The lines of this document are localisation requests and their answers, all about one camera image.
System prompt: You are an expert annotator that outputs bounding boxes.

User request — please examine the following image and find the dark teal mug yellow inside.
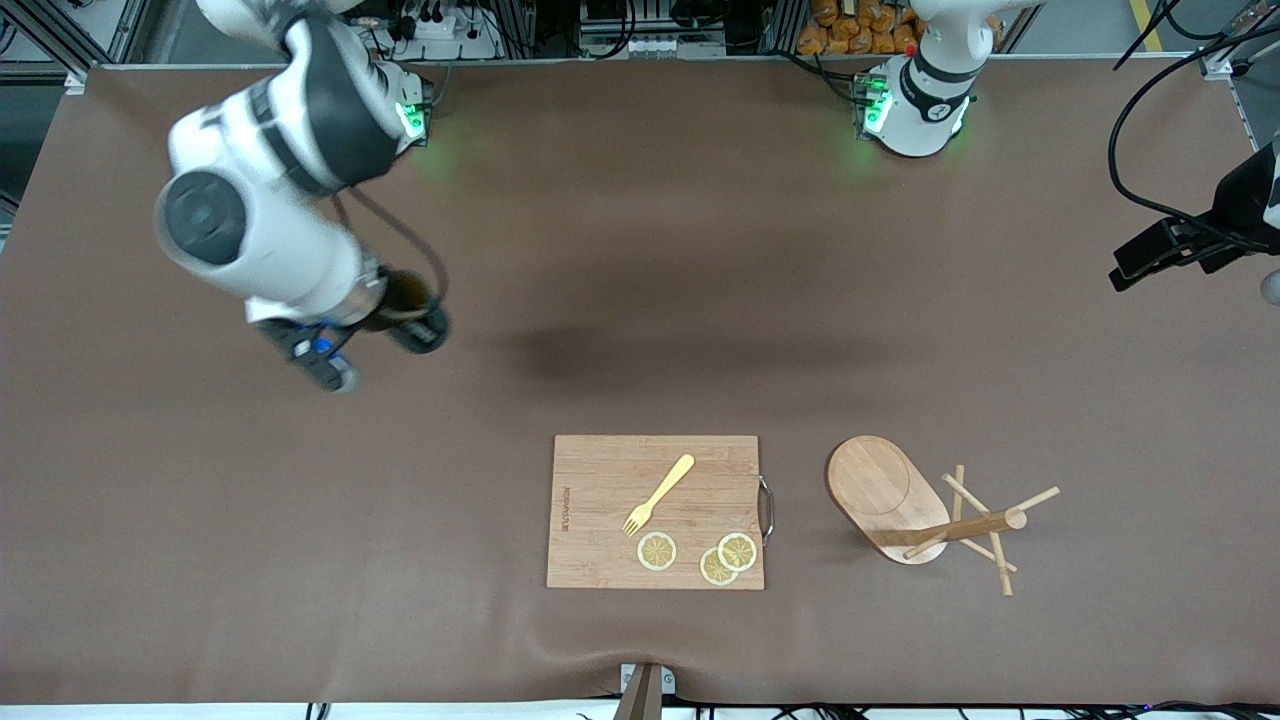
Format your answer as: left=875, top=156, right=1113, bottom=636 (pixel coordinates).
left=370, top=268, right=452, bottom=357

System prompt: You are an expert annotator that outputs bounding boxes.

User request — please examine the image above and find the wooden mug tree rack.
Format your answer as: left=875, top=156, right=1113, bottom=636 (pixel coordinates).
left=825, top=434, right=1061, bottom=598

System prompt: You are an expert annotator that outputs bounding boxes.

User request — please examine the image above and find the black electronics rack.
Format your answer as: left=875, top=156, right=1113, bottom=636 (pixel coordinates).
left=575, top=0, right=731, bottom=41

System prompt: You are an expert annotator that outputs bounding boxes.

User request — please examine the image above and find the white power strip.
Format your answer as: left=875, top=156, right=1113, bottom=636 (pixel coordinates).
left=398, top=8, right=471, bottom=41
left=625, top=36, right=728, bottom=59

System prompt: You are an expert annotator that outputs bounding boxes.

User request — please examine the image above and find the brown table mat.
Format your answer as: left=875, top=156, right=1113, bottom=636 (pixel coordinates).
left=0, top=55, right=1280, bottom=707

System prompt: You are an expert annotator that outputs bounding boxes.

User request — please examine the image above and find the wooden cutting board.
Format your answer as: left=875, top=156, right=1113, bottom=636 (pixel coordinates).
left=546, top=434, right=766, bottom=591

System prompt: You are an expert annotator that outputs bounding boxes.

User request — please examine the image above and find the yellow plastic fork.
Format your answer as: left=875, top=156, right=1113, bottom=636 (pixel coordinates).
left=622, top=454, right=696, bottom=538

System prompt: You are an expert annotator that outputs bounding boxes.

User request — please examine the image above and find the pile of orange bags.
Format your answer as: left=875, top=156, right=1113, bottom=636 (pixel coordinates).
left=797, top=0, right=923, bottom=57

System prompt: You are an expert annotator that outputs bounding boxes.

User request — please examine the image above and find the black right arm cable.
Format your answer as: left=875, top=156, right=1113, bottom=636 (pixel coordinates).
left=330, top=185, right=448, bottom=306

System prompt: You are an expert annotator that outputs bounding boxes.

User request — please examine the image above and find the aluminium frame post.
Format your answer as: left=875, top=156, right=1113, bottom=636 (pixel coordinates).
left=0, top=0, right=151, bottom=86
left=1198, top=0, right=1280, bottom=83

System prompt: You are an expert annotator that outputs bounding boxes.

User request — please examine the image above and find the thin black cable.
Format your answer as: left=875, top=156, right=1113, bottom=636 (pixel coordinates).
left=1118, top=0, right=1191, bottom=71

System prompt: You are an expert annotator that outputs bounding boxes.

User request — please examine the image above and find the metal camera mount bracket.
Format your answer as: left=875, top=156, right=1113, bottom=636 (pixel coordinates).
left=615, top=662, right=677, bottom=720

